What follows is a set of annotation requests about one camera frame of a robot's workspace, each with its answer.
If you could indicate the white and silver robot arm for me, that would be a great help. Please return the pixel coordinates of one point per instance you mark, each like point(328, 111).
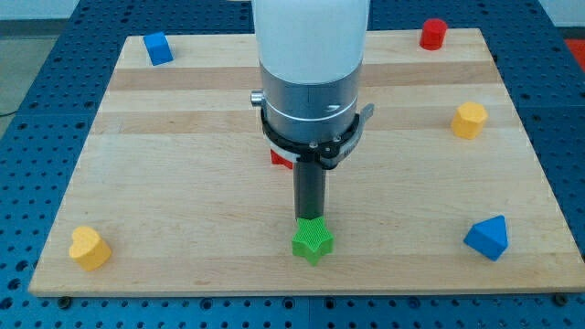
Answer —
point(310, 54)

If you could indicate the red star block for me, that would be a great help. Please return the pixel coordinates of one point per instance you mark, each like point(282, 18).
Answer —
point(276, 159)

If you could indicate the green star block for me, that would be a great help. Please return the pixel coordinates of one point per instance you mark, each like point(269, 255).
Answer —
point(312, 240)

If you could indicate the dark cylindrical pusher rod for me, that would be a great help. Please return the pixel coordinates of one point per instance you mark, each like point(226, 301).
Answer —
point(309, 190)

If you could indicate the wooden board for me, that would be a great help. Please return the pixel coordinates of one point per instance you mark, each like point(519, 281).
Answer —
point(176, 176)

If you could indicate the yellow hexagon block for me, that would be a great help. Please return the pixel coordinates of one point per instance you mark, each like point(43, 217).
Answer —
point(468, 120)

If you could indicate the blue cube block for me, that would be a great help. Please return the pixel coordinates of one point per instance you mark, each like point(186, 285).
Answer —
point(158, 48)

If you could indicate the red cylinder block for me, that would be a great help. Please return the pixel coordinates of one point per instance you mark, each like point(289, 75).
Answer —
point(433, 34)

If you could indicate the blue triangular block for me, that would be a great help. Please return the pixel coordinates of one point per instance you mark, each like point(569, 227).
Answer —
point(488, 237)

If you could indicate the yellow heart block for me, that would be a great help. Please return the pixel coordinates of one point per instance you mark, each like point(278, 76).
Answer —
point(88, 249)

